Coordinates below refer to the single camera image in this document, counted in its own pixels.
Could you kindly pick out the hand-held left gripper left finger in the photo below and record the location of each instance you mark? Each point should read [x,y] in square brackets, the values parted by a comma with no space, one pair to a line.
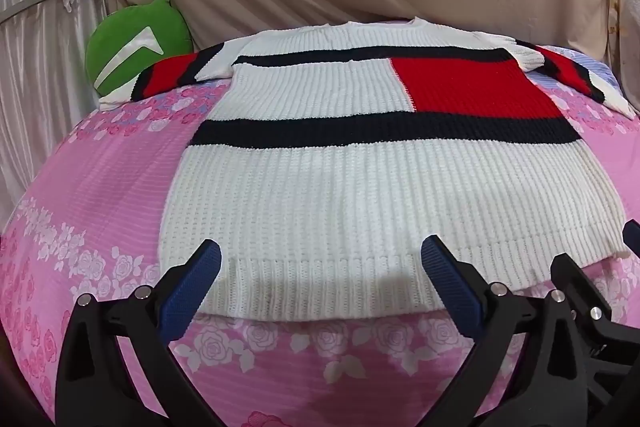
[192,292]

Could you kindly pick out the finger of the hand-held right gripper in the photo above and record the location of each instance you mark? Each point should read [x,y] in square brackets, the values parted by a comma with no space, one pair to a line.
[633,238]
[582,292]

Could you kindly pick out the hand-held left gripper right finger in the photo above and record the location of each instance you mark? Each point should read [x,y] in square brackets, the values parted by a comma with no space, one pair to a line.
[450,287]

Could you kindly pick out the white red navy knit sweater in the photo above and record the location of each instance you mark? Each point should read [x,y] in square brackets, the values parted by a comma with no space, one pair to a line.
[325,187]

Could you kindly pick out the pink floral bedsheet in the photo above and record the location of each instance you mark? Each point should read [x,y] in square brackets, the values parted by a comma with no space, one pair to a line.
[100,187]

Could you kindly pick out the cream curtain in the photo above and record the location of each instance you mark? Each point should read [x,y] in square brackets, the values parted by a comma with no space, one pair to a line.
[622,17]

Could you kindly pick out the silvery white curtain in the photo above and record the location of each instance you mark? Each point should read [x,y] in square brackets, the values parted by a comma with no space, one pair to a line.
[40,72]

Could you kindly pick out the green pillow with white mark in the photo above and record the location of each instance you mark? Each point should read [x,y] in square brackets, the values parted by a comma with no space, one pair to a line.
[125,32]

